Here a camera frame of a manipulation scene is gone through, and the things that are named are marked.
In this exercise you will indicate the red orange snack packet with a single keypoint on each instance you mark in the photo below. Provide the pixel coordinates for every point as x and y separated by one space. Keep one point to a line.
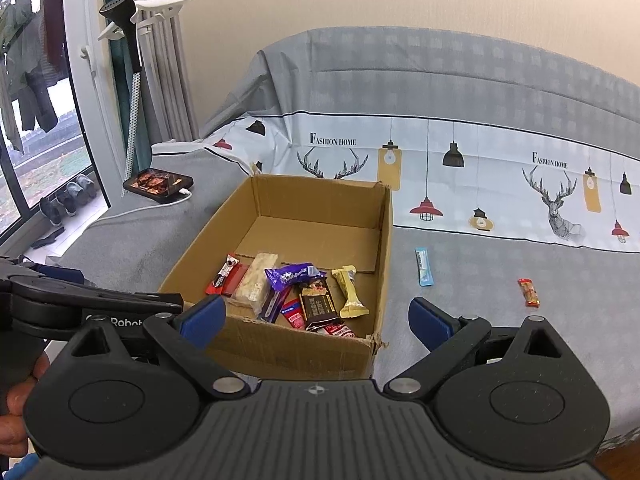
529 292

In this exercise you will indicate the hanging clothes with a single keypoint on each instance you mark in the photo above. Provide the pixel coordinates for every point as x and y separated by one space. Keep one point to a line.
30 85

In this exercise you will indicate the red black snack packet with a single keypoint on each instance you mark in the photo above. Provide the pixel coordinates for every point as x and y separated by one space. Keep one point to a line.
225 272

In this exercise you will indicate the white window frame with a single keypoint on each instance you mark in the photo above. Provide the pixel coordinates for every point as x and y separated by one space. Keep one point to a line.
80 85

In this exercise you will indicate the grey shoe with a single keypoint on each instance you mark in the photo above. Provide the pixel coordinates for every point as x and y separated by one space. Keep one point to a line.
74 196
87 186

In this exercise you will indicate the dark shoe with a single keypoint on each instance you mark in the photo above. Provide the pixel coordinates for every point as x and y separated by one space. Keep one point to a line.
49 211
59 205

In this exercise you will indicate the green curtain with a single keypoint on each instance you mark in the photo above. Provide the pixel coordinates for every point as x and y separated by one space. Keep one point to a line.
120 60

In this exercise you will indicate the light blue snack packet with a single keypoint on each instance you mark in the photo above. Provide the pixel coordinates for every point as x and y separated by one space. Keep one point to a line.
423 266

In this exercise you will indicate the blue red snack packet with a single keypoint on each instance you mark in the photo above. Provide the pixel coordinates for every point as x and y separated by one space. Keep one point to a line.
292 315

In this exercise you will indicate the purple snack bar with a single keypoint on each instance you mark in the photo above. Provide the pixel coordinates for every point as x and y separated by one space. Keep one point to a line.
290 276

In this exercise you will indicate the black snack bar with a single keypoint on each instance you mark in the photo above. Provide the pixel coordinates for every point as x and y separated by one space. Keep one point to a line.
317 306

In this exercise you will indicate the beige nougat snack packet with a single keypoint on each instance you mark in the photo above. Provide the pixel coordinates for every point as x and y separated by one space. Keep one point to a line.
255 280

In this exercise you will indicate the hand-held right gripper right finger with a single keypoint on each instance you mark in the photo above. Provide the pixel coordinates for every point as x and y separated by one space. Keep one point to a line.
431 324

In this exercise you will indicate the grey curtain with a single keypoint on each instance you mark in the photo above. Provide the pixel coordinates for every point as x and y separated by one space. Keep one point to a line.
170 60

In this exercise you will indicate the black smartphone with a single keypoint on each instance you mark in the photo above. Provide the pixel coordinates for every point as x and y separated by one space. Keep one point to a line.
157 185

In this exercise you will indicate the black item on floor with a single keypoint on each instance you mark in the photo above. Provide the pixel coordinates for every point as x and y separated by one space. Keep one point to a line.
47 237

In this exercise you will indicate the white steamer hanger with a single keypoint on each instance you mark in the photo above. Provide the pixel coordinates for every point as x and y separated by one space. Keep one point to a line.
160 7

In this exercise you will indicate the gold snack bar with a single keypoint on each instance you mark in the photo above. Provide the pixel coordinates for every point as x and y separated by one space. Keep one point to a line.
350 294

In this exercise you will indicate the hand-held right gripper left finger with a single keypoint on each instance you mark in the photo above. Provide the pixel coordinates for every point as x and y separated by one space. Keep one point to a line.
202 321

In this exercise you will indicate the cardboard box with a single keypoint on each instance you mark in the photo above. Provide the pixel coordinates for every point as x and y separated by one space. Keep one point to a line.
300 240

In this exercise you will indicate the garment steamer on hanger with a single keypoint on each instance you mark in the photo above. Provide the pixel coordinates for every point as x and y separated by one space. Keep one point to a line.
125 35

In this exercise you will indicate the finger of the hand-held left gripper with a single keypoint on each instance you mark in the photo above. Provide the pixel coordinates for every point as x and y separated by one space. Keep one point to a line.
55 275
100 299

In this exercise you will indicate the long purple snack stick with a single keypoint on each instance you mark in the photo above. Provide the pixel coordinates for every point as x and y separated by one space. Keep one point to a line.
274 306

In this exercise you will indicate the person's left hand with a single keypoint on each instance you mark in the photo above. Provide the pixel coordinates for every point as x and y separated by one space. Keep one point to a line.
20 400

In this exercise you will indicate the red white snack packet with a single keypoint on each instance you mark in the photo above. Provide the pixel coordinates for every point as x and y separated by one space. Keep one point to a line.
340 331

